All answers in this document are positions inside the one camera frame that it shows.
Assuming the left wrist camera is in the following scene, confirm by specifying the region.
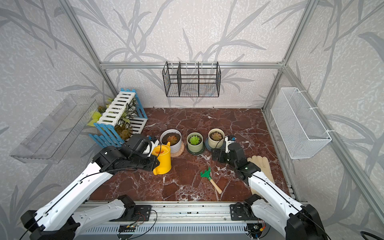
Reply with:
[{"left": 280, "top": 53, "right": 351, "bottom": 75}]
[{"left": 147, "top": 136, "right": 160, "bottom": 156}]

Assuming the white pot red succulent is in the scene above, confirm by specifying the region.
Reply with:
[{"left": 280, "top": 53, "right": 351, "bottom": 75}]
[{"left": 160, "top": 129, "right": 182, "bottom": 154}]

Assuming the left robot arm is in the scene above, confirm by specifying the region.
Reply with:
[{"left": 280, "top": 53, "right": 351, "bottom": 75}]
[{"left": 21, "top": 134, "right": 160, "bottom": 240}]

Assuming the cream pot pink succulent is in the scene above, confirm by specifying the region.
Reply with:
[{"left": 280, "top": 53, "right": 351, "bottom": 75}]
[{"left": 208, "top": 129, "right": 225, "bottom": 149}]

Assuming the yellow watering can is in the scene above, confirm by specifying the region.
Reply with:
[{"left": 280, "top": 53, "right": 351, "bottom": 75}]
[{"left": 152, "top": 142, "right": 172, "bottom": 175}]

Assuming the tan wooden saucer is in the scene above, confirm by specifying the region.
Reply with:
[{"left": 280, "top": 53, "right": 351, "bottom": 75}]
[{"left": 171, "top": 142, "right": 185, "bottom": 158}]

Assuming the blue white fence planter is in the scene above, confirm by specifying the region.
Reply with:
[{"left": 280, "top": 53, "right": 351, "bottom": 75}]
[{"left": 87, "top": 88, "right": 148, "bottom": 148}]

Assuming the clear plastic shelf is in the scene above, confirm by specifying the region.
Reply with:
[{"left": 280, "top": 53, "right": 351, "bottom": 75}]
[{"left": 10, "top": 95, "right": 98, "bottom": 164}]

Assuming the white mesh basket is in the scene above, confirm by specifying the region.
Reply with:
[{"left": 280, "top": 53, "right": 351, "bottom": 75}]
[{"left": 271, "top": 88, "right": 332, "bottom": 159}]

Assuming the green rake wooden handle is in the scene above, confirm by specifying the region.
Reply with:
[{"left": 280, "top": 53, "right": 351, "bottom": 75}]
[{"left": 200, "top": 167, "right": 223, "bottom": 195}]

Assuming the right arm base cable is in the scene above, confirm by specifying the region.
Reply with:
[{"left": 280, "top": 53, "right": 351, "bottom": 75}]
[{"left": 246, "top": 220, "right": 271, "bottom": 240}]

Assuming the black wire basket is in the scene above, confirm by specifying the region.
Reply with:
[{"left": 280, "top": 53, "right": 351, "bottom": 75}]
[{"left": 162, "top": 62, "right": 222, "bottom": 98}]

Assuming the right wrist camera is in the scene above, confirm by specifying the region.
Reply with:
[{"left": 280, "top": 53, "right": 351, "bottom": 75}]
[{"left": 225, "top": 135, "right": 236, "bottom": 154}]

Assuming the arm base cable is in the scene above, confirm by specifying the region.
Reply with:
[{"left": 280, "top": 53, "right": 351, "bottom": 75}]
[
  {"left": 246, "top": 220, "right": 271, "bottom": 240},
  {"left": 116, "top": 209, "right": 159, "bottom": 240}
]

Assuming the green pot green succulent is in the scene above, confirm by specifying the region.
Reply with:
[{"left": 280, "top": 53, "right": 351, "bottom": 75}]
[{"left": 187, "top": 132, "right": 203, "bottom": 152}]

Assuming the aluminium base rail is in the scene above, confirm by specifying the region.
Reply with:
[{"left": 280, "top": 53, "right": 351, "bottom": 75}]
[{"left": 62, "top": 200, "right": 316, "bottom": 225}]

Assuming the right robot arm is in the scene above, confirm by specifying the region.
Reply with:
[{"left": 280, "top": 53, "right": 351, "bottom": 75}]
[{"left": 212, "top": 141, "right": 329, "bottom": 240}]

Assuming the left arm base cable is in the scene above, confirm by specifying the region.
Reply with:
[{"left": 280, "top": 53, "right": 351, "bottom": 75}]
[{"left": 116, "top": 209, "right": 159, "bottom": 240}]

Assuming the beige gardening glove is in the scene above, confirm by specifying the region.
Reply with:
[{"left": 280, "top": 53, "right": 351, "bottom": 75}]
[{"left": 247, "top": 156, "right": 275, "bottom": 184}]

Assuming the blue saucer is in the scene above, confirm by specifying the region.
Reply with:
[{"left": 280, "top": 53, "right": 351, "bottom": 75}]
[{"left": 205, "top": 138, "right": 226, "bottom": 152}]

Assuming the dark green saucer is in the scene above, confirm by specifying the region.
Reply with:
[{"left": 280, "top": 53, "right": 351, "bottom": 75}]
[{"left": 187, "top": 145, "right": 206, "bottom": 156}]

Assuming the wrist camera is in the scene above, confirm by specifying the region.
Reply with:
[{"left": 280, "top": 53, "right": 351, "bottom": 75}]
[
  {"left": 147, "top": 136, "right": 160, "bottom": 156},
  {"left": 225, "top": 135, "right": 236, "bottom": 154}
]

